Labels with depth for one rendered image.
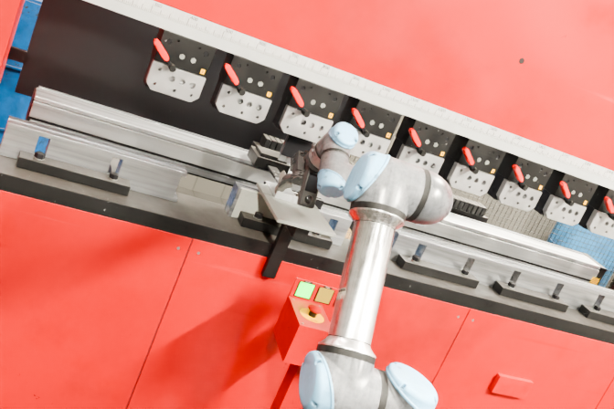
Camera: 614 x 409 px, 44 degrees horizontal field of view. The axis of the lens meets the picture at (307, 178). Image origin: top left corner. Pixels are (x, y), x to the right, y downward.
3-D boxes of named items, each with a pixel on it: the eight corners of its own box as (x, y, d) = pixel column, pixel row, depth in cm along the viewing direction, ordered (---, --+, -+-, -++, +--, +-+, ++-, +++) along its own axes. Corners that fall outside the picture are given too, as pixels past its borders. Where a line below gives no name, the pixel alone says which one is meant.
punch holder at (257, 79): (213, 110, 212) (234, 55, 208) (208, 101, 220) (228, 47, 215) (261, 125, 218) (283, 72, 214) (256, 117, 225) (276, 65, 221)
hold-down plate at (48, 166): (15, 167, 199) (18, 156, 198) (16, 160, 204) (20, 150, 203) (127, 196, 211) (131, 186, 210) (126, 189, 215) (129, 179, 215)
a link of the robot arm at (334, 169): (363, 194, 192) (366, 158, 198) (322, 179, 189) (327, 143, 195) (349, 207, 198) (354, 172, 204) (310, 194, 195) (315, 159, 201)
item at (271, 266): (269, 291, 214) (297, 225, 208) (258, 267, 227) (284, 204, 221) (281, 295, 215) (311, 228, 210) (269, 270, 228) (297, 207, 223)
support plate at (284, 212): (276, 222, 204) (278, 218, 204) (256, 184, 227) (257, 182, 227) (334, 237, 211) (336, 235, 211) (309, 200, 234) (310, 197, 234)
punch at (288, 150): (278, 161, 227) (290, 131, 225) (277, 158, 229) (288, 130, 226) (308, 170, 231) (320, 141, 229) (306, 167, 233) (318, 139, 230)
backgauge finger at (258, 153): (263, 183, 233) (269, 169, 232) (246, 154, 256) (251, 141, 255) (298, 194, 237) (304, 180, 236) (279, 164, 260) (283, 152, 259)
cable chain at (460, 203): (390, 188, 286) (395, 179, 285) (385, 183, 291) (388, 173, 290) (483, 217, 303) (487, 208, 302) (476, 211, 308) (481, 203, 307)
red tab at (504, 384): (492, 393, 265) (500, 375, 263) (488, 389, 266) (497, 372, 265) (524, 399, 270) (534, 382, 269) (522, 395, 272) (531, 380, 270)
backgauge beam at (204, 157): (23, 128, 227) (33, 96, 224) (26, 114, 239) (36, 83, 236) (595, 291, 314) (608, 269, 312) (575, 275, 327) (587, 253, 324)
